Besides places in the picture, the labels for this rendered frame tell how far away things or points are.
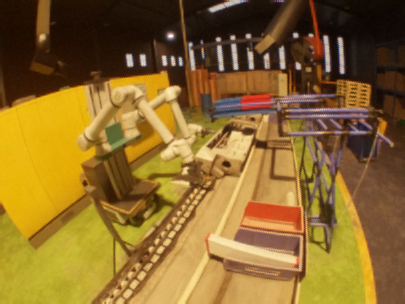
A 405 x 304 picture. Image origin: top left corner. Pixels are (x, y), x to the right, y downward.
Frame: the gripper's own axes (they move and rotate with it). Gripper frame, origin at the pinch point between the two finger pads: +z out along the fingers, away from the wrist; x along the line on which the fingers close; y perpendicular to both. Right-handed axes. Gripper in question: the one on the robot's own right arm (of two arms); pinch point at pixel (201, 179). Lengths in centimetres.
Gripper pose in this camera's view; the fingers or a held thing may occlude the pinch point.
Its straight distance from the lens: 128.9
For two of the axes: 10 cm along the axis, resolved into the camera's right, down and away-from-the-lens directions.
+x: 4.0, -4.1, 8.2
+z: 4.8, 8.5, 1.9
